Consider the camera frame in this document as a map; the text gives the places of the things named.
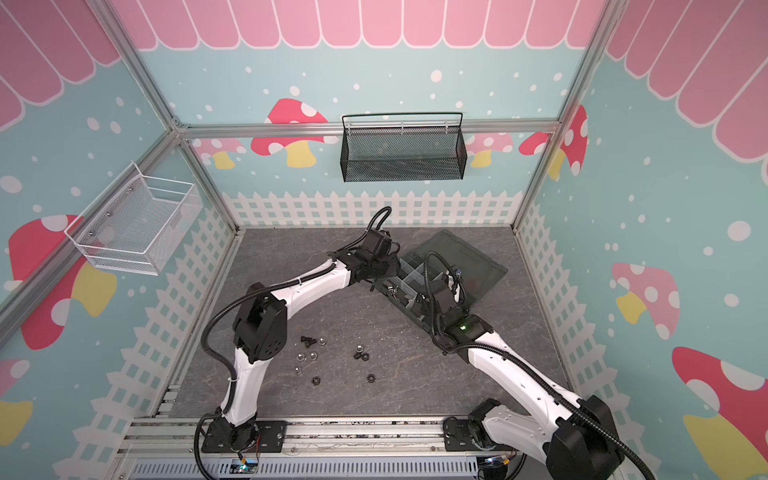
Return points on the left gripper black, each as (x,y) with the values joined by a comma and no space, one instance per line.
(394,267)

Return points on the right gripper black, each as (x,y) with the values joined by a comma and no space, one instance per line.
(432,298)

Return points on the black hex bolt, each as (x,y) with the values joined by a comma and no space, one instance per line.
(308,341)

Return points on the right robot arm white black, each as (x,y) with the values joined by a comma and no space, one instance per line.
(574,437)

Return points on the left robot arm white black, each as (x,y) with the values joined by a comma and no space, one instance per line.
(261,325)

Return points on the dark green compartment organizer box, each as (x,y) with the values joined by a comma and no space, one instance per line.
(443,251)

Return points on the silver washers cluster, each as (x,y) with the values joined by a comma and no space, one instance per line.
(306,359)

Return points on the black wire mesh basket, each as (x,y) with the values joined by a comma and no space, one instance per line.
(398,147)

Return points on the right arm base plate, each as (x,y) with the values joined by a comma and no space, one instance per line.
(464,434)

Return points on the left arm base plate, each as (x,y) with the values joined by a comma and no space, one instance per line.
(257,436)

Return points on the white slotted cable duct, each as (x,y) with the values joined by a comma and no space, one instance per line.
(345,468)

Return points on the white wire mesh basket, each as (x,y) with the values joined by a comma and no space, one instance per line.
(136,226)

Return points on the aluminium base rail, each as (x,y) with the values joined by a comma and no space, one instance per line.
(330,436)

